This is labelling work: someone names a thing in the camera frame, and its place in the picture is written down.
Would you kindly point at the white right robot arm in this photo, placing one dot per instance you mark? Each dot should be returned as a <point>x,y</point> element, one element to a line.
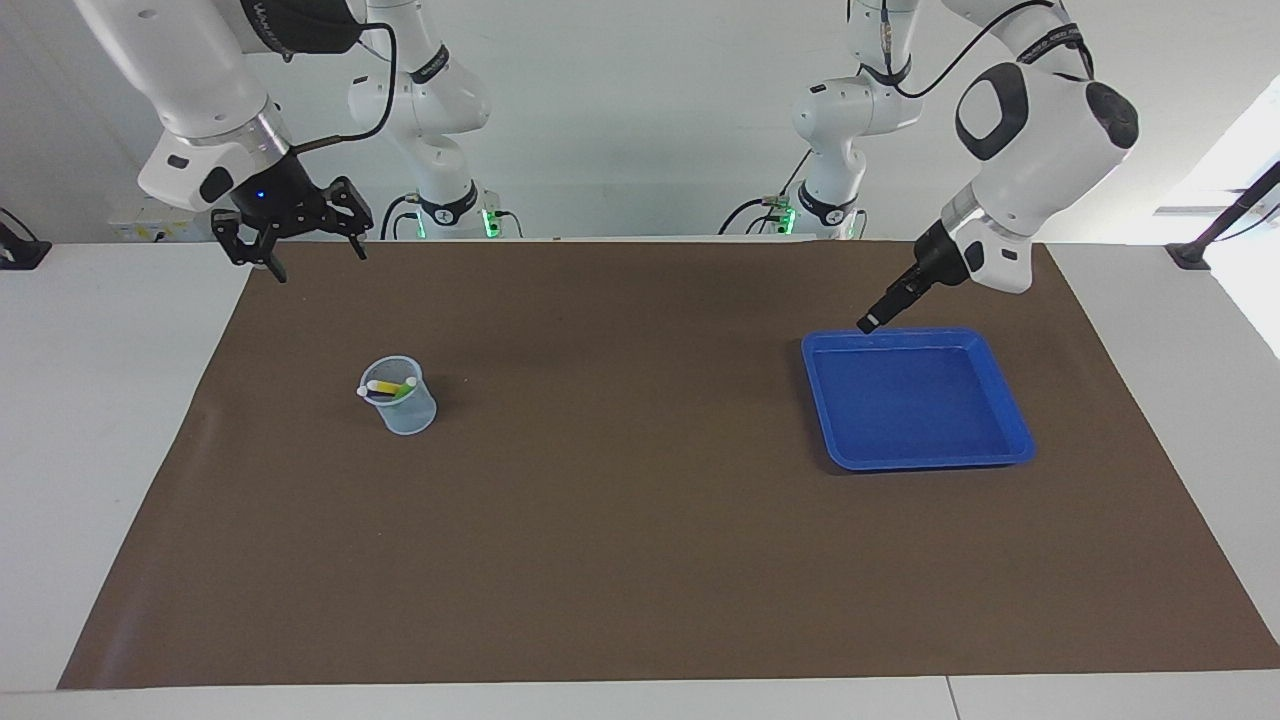
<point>190,70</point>

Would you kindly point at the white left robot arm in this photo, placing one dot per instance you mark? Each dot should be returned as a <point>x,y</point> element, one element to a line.
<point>1050,140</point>

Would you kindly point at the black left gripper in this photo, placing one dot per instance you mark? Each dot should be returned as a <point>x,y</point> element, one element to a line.
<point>940,260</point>

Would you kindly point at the yellow marker pen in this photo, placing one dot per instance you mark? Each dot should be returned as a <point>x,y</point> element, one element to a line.
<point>385,386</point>

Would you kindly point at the purple marker pen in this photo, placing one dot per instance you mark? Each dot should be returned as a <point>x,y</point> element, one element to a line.
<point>362,392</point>

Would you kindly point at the black clamp with pole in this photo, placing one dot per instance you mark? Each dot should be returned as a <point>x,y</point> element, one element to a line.
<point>1190,255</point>

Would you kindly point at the blue plastic tray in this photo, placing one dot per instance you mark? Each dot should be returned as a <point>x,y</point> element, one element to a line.
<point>950,440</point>

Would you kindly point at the brown table mat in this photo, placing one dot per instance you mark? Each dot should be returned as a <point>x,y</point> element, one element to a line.
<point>640,550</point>

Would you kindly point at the white wall socket box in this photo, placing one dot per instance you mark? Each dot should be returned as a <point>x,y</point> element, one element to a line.
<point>125,228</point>

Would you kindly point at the black table clamp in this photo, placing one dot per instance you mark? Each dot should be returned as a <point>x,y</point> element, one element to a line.
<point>20,252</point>

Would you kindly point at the green marker pen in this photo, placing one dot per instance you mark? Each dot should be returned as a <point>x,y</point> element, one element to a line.
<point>407,389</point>

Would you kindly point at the translucent plastic cup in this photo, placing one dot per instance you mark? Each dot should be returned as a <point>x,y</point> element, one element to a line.
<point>405,420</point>

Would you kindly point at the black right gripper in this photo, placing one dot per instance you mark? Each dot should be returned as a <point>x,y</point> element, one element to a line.
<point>280,205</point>

